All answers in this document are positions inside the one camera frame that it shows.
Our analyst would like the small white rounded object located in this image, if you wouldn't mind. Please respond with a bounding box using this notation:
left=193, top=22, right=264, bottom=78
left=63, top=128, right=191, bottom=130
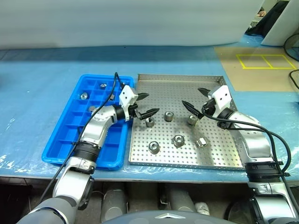
left=195, top=202, right=211, bottom=216

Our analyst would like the yellow tape rectangle marking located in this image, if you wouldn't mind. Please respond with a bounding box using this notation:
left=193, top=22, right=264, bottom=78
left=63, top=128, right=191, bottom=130
left=235, top=54, right=297, bottom=70

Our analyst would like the white foam backdrop sheet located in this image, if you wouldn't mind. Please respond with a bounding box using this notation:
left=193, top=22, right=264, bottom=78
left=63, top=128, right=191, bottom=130
left=0, top=0, right=266, bottom=51

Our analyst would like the blue compartment tray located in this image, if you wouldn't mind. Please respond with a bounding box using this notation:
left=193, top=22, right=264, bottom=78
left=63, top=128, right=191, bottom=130
left=41, top=74, right=135, bottom=171

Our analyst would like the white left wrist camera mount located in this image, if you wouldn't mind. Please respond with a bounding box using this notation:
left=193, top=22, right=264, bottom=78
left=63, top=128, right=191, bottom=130
left=118, top=85, right=139, bottom=122

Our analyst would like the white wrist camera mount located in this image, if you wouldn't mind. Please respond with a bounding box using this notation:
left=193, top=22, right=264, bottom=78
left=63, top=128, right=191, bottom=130
left=207, top=85, right=232, bottom=117
left=118, top=85, right=139, bottom=122

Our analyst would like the black looped cable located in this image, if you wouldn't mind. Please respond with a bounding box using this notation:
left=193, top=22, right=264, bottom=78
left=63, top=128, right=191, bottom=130
left=289, top=69, right=299, bottom=91
left=283, top=32, right=299, bottom=59

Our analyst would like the grey blue robot torso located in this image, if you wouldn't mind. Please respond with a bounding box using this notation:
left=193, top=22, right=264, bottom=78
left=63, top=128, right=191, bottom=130
left=100, top=209, right=226, bottom=224

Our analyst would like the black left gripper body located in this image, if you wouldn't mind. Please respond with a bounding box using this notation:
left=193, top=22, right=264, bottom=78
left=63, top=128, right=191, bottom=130
left=128, top=104, right=147, bottom=120

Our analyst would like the white board panel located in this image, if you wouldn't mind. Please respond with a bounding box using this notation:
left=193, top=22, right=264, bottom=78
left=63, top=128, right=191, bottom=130
left=260, top=0, right=299, bottom=46

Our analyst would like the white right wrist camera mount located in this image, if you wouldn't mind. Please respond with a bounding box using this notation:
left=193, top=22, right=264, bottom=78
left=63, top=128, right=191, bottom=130
left=207, top=85, right=232, bottom=117

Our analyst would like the dark rounded dome shape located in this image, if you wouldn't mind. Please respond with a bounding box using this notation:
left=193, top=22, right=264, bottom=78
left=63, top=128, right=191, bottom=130
left=225, top=199, right=253, bottom=221

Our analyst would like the brown table mat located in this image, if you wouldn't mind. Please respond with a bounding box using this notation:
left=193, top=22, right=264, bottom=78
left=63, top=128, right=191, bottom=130
left=214, top=45, right=299, bottom=92

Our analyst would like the perforated metal tray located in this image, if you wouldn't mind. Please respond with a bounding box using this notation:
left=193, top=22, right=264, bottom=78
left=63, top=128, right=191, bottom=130
left=128, top=73, right=246, bottom=171

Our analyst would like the grey rounded cylinder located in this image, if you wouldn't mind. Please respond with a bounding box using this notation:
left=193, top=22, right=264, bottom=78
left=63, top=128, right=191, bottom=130
left=100, top=188, right=128, bottom=222
left=166, top=185, right=196, bottom=213

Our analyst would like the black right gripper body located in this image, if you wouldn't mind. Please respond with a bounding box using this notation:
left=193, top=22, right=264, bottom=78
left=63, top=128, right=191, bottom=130
left=202, top=97, right=220, bottom=117

